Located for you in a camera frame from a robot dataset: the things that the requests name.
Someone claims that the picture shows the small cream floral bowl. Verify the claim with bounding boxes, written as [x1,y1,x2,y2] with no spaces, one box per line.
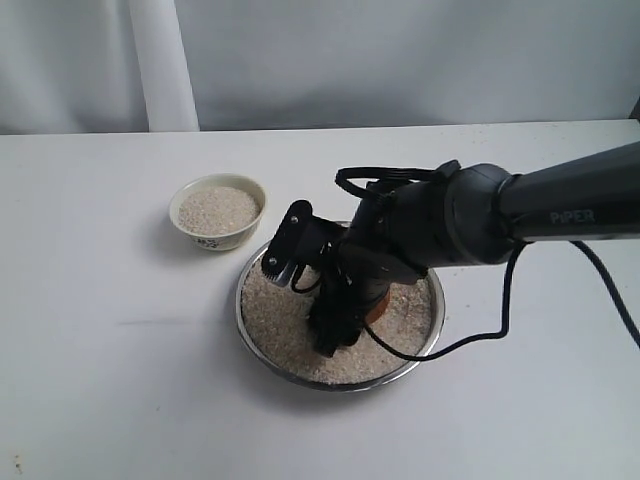
[169,173,267,252]

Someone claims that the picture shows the black camera cable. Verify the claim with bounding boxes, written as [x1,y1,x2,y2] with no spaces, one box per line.
[288,159,640,362]

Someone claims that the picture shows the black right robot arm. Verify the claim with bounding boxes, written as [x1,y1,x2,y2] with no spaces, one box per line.
[308,143,639,357]

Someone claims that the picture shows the rice in small bowl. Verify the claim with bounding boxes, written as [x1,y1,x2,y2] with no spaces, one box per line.
[178,186,260,236]

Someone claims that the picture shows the large steel basin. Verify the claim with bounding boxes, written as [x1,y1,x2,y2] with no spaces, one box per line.
[234,245,445,392]

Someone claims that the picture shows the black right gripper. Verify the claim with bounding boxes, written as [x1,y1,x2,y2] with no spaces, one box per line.
[299,182,428,358]

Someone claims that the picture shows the brown wooden cup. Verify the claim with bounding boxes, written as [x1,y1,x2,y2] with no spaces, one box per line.
[364,287,391,325]

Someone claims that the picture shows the white backdrop curtain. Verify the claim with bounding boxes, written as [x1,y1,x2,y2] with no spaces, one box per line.
[1,1,639,134]

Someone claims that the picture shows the rice in steel basin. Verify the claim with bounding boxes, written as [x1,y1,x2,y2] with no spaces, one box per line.
[241,264,432,384]

